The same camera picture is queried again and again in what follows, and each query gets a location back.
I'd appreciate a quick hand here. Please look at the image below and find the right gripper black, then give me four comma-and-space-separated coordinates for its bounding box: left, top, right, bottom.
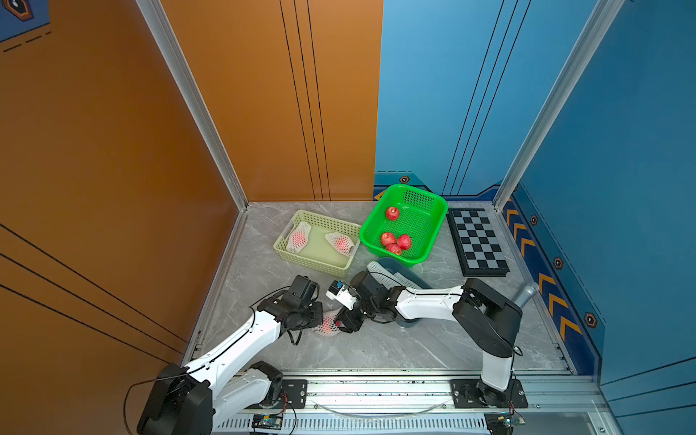
326, 294, 379, 334

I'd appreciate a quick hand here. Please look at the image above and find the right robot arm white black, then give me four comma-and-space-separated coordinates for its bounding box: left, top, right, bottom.
326, 271, 523, 409

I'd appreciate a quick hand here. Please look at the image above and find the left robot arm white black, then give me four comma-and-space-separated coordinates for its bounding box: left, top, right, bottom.
134, 275, 324, 434

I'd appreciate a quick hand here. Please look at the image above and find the cream perforated plastic basket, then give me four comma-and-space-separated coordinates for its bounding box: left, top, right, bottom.
273, 210, 361, 278

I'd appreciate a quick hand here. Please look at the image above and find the dark teal plastic tray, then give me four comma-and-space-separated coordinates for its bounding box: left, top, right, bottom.
374, 257, 434, 328

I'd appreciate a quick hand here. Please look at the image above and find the left green circuit board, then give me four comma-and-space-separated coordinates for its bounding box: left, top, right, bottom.
250, 414, 284, 433

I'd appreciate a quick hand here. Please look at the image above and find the green circuit board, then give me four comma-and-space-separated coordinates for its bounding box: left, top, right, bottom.
484, 414, 514, 435
250, 414, 284, 433

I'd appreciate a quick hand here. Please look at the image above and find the green plastic mesh basket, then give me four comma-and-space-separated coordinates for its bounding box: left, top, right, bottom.
359, 184, 449, 268

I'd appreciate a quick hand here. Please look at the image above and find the black white checkerboard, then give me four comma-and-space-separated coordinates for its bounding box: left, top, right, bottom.
447, 208, 509, 277

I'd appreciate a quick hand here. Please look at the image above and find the silver metal cylinder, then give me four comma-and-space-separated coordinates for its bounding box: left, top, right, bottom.
513, 283, 539, 308

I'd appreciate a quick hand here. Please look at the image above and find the right green circuit board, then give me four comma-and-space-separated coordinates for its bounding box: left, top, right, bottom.
484, 414, 514, 435

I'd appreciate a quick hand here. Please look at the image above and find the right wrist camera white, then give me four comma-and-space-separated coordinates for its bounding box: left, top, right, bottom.
326, 280, 360, 311

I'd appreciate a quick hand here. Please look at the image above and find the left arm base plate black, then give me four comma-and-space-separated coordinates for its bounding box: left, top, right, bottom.
248, 379, 308, 411

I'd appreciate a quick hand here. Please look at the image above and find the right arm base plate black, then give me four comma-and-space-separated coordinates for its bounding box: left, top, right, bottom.
449, 379, 529, 410

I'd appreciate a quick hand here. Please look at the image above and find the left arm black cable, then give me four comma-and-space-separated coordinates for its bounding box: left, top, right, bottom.
122, 378, 186, 435

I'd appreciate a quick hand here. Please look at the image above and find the aluminium front rail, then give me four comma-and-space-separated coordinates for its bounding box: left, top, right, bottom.
283, 373, 610, 417

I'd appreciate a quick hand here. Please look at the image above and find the left aluminium corner post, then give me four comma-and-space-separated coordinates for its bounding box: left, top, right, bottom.
135, 0, 248, 212

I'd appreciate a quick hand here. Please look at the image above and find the aluminium corner post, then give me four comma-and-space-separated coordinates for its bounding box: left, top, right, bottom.
492, 0, 625, 212
135, 0, 248, 212

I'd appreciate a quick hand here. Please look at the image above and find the right aluminium corner post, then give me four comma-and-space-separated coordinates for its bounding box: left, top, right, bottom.
492, 0, 625, 212

